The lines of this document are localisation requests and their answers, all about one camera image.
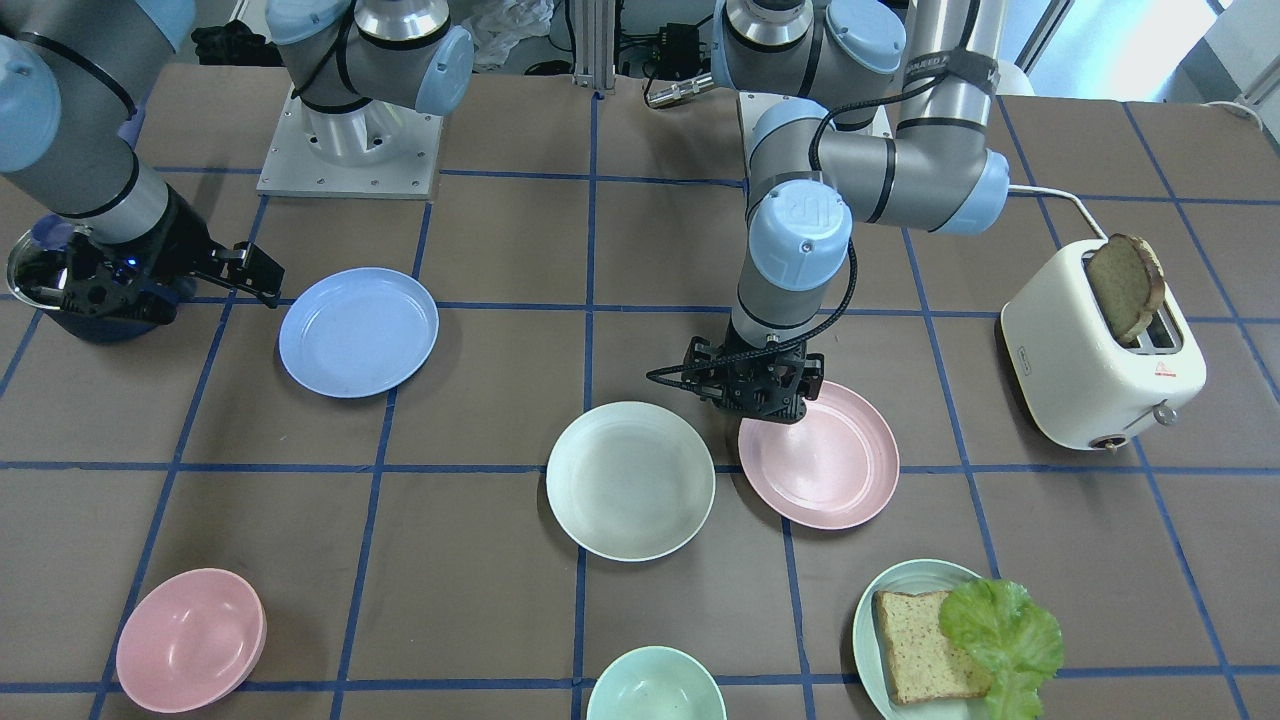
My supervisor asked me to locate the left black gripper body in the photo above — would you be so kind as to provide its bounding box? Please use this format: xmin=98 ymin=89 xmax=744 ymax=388
xmin=646 ymin=336 xmax=826 ymax=424

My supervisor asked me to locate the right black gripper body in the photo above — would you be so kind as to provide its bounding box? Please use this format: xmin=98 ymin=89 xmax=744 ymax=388
xmin=40 ymin=195 xmax=225 ymax=323

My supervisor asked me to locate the pink plate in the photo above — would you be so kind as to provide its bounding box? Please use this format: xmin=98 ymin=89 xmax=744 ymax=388
xmin=737 ymin=382 xmax=900 ymax=530

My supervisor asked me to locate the blue plate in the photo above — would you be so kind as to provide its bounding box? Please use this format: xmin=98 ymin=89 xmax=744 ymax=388
xmin=276 ymin=266 xmax=439 ymax=398

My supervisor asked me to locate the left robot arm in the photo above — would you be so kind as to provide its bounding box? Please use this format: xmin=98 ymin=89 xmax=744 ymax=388
xmin=648 ymin=1 xmax=1010 ymax=423

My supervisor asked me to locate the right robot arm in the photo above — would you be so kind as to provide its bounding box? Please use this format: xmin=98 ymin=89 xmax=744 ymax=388
xmin=3 ymin=1 xmax=475 ymax=341

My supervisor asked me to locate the blue saucepan with lid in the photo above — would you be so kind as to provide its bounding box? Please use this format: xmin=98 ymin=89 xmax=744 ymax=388
xmin=6 ymin=214 xmax=197 ymax=345

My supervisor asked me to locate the white plate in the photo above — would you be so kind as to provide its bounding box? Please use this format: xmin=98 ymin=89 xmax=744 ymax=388
xmin=547 ymin=401 xmax=716 ymax=562

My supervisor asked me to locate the green plate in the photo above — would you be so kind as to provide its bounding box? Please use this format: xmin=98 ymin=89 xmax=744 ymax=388
xmin=851 ymin=559 xmax=989 ymax=719

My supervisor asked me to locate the white toaster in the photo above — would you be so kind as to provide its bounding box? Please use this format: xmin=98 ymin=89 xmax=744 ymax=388
xmin=998 ymin=238 xmax=1207 ymax=450

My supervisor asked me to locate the green bowl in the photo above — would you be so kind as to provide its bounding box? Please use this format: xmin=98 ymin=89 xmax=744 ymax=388
xmin=585 ymin=646 xmax=727 ymax=719

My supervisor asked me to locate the bread slice on plate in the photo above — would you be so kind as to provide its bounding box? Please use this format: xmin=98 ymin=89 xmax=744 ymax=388
xmin=873 ymin=591 xmax=993 ymax=705

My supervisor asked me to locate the green lettuce leaf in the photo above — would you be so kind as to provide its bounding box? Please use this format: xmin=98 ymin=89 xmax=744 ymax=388
xmin=940 ymin=579 xmax=1065 ymax=719

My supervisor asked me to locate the pink bowl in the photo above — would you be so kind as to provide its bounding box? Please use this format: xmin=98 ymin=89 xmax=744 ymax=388
xmin=116 ymin=568 xmax=268 ymax=714

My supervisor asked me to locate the toast slice in toaster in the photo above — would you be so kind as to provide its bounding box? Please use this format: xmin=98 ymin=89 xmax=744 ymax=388
xmin=1085 ymin=233 xmax=1166 ymax=346

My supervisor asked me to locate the white chair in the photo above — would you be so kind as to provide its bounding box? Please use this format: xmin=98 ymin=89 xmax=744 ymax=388
xmin=995 ymin=59 xmax=1037 ymax=97

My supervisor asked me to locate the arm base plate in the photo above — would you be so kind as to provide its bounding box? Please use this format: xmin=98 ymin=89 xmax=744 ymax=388
xmin=257 ymin=99 xmax=444 ymax=201
xmin=739 ymin=90 xmax=893 ymax=141

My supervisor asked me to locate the white toaster power cable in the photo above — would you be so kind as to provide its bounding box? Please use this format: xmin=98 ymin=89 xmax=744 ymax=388
xmin=1009 ymin=184 xmax=1108 ymax=241

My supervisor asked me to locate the aluminium frame post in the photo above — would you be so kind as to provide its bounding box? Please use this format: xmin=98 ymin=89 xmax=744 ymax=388
xmin=564 ymin=0 xmax=618 ymax=97

